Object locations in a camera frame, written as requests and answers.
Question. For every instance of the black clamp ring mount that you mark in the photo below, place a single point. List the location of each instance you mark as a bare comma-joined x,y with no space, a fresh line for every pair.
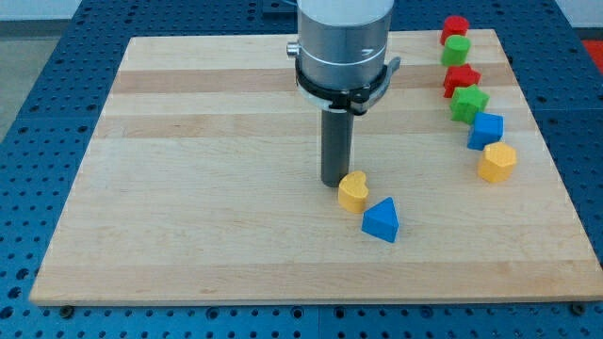
357,101

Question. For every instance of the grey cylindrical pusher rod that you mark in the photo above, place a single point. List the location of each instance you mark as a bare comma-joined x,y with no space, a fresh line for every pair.
336,137

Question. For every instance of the yellow heart block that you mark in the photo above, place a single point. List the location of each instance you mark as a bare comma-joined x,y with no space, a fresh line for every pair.
353,192

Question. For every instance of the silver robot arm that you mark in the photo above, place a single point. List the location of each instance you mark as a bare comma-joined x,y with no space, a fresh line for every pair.
340,67

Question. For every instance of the blue triangle block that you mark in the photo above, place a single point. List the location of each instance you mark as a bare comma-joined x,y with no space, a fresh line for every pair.
381,220

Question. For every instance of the red star block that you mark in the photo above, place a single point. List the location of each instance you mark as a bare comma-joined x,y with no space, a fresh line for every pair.
460,76

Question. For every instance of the green star block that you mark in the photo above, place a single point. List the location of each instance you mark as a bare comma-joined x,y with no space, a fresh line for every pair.
467,102

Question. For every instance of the green cylinder block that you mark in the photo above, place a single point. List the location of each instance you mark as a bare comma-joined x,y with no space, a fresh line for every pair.
456,49

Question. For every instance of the red cylinder block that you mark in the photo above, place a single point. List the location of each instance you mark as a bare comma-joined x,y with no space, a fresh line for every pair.
453,25

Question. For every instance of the blue cube block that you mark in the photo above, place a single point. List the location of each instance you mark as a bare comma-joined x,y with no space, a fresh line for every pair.
486,129

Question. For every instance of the wooden board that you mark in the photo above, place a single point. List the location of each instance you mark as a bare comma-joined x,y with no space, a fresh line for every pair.
200,186

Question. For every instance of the yellow hexagon block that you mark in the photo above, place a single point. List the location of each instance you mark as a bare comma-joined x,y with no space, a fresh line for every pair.
497,162

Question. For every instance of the blue perforated table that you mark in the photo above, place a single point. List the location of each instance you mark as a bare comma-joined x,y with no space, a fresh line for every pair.
42,150

